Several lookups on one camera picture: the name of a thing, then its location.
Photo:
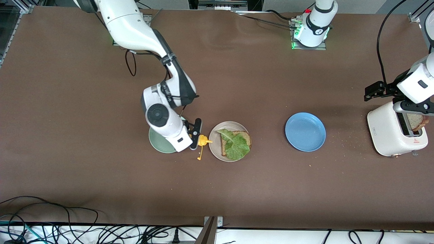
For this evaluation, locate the metal corner bracket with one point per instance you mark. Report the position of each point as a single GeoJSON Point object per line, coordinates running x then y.
{"type": "Point", "coordinates": [414, 17]}

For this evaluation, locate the green lettuce leaf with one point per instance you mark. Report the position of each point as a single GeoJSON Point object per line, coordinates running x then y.
{"type": "Point", "coordinates": [235, 145]}

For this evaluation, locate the beige plate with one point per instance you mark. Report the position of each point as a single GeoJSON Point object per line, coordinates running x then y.
{"type": "Point", "coordinates": [213, 142]}

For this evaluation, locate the aluminium profile strut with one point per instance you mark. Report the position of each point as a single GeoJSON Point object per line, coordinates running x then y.
{"type": "Point", "coordinates": [420, 8]}

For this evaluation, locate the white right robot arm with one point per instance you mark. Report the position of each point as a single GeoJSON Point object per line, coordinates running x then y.
{"type": "Point", "coordinates": [132, 30]}

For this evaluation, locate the brown bread slice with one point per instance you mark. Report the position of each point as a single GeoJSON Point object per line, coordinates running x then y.
{"type": "Point", "coordinates": [245, 137]}
{"type": "Point", "coordinates": [415, 122]}

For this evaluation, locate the mint green plate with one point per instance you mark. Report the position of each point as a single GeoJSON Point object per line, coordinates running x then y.
{"type": "Point", "coordinates": [156, 142]}

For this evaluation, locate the yellow squeeze bottle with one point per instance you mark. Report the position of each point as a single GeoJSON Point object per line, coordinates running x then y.
{"type": "Point", "coordinates": [204, 140]}

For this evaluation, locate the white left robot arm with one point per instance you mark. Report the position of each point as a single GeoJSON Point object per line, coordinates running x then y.
{"type": "Point", "coordinates": [315, 27]}

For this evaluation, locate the black power plug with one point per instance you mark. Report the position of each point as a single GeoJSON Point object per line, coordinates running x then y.
{"type": "Point", "coordinates": [175, 235]}

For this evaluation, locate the aluminium profile bracket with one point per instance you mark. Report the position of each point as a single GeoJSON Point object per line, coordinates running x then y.
{"type": "Point", "coordinates": [208, 232]}

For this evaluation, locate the white toaster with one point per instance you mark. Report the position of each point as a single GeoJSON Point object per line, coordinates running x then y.
{"type": "Point", "coordinates": [383, 128]}

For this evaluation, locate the blue plate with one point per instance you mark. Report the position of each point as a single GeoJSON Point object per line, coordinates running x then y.
{"type": "Point", "coordinates": [305, 132]}

